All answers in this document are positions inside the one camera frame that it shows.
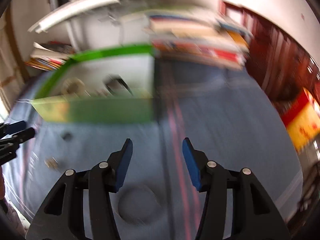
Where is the left stack of books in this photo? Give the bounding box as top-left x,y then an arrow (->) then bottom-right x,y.
24,41 -> 75,71

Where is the red yellow bag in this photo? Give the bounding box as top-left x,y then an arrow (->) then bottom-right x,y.
280,88 -> 319,152

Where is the white bracelet in box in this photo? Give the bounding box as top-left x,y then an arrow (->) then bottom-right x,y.
61,77 -> 87,96

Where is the white desk shelf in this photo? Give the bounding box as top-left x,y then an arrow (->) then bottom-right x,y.
28,0 -> 175,52

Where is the stack of books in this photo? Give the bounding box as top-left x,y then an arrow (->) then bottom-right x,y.
24,41 -> 75,71
145,7 -> 253,69

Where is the beige curtain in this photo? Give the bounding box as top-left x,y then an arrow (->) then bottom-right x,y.
0,9 -> 29,111

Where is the black item in box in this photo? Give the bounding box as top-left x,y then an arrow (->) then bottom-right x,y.
103,75 -> 133,96

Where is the right stack of books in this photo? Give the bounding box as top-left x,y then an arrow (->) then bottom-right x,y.
145,7 -> 253,69

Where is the green holographic cardboard box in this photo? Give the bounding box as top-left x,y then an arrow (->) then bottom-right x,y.
31,44 -> 155,124

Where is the red wooden chair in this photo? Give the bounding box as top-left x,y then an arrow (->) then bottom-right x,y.
219,0 -> 319,101

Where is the blue striped bed sheet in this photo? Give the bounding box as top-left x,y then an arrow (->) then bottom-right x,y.
3,62 -> 303,239

